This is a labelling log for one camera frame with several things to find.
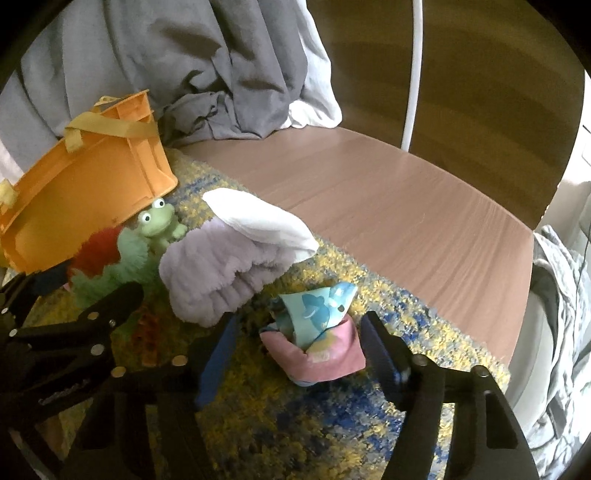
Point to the yellow and blue rug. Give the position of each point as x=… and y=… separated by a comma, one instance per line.
x=286, y=438

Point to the grey crumpled blanket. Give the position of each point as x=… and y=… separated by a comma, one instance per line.
x=564, y=323

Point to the grey curtain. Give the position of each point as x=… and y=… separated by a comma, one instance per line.
x=161, y=55

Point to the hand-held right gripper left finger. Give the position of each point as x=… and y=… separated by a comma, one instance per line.
x=216, y=367

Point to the white soft cloth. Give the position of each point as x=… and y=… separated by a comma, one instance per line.
x=263, y=226

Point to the white sheer curtain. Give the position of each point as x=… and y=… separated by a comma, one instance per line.
x=318, y=106

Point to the blue patterned cloth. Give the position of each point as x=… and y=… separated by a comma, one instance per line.
x=315, y=308

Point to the pink cloth pouch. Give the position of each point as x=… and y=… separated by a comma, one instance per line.
x=323, y=364

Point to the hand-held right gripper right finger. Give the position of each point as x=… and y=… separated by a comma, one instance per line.
x=382, y=355

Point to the green frog toy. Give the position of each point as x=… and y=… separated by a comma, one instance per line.
x=159, y=222

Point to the green and red plush toy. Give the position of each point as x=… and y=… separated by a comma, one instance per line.
x=123, y=259

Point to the lavender fluffy cloth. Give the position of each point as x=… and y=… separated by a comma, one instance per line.
x=207, y=272

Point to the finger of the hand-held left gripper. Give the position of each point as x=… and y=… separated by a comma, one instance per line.
x=115, y=302
x=21, y=295

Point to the pale pink curtain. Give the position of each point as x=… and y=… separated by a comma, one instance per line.
x=4, y=161

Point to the orange plastic crate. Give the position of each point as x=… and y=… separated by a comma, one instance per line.
x=83, y=184

